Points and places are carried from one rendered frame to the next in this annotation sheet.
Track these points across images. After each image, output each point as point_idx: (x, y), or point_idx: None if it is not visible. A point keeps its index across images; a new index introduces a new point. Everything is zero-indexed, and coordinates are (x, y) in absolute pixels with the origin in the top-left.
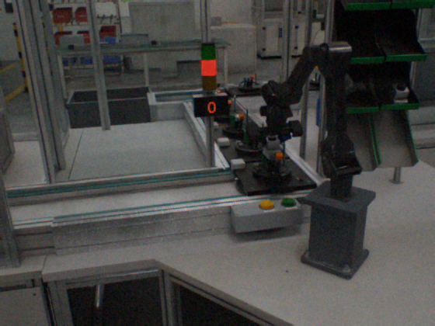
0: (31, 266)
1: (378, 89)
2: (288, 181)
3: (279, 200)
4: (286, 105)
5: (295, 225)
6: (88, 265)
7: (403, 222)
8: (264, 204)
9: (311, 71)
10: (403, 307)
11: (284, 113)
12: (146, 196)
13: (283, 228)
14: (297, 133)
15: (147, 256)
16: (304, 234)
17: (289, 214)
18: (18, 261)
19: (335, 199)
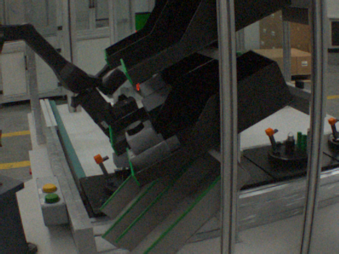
0: (37, 146)
1: (189, 132)
2: (104, 197)
3: (60, 195)
4: (80, 93)
5: (70, 236)
6: (32, 160)
7: None
8: (45, 185)
9: (37, 52)
10: None
11: (71, 100)
12: (109, 152)
13: (65, 229)
14: (110, 141)
15: (36, 176)
16: (51, 240)
17: (40, 205)
18: (37, 140)
19: None
